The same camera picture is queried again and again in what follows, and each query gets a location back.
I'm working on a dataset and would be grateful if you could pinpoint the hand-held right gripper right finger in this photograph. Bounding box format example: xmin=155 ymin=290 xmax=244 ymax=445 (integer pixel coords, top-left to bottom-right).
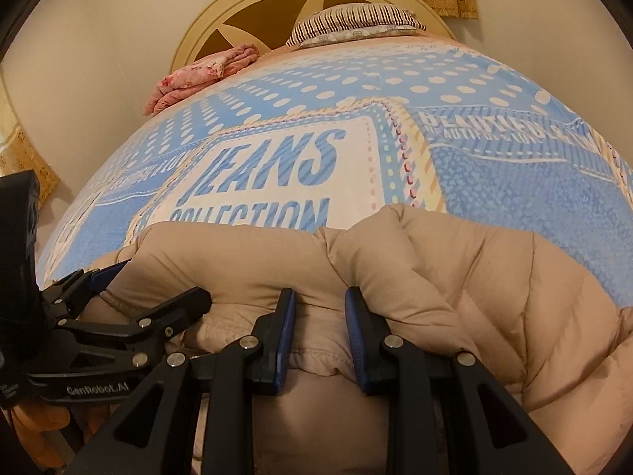
xmin=345 ymin=286 xmax=577 ymax=475

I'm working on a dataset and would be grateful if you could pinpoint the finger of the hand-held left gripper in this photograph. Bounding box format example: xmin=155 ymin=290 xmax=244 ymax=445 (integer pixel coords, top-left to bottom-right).
xmin=57 ymin=287 xmax=212 ymax=353
xmin=42 ymin=260 xmax=132 ymax=315

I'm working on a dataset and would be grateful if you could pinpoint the striped dotted pillow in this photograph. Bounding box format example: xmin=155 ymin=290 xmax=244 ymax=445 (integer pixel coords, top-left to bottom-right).
xmin=286 ymin=2 xmax=427 ymax=50

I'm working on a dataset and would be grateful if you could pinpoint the pink floral folded blanket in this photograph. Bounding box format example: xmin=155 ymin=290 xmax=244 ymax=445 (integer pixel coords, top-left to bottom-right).
xmin=143 ymin=44 xmax=260 ymax=117

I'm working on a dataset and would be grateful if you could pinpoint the beige quilted puffer jacket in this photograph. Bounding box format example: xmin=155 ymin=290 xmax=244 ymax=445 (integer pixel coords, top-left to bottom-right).
xmin=79 ymin=203 xmax=633 ymax=475

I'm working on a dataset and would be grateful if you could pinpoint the wide yellow sheer curtain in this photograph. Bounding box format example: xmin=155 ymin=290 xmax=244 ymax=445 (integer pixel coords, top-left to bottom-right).
xmin=0 ymin=79 xmax=61 ymax=209

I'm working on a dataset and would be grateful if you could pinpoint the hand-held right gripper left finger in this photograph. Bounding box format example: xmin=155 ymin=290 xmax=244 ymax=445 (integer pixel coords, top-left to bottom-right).
xmin=64 ymin=287 xmax=298 ymax=475

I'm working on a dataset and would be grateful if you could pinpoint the blue pink printed bed sheet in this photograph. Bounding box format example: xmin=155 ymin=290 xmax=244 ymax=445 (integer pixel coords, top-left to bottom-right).
xmin=37 ymin=30 xmax=633 ymax=308

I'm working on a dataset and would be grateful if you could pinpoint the cream arched bed headboard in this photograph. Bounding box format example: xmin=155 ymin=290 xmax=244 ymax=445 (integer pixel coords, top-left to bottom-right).
xmin=169 ymin=0 xmax=458 ymax=77

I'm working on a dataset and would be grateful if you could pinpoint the person's left hand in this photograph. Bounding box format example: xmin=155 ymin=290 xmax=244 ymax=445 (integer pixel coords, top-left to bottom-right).
xmin=10 ymin=393 xmax=107 ymax=466

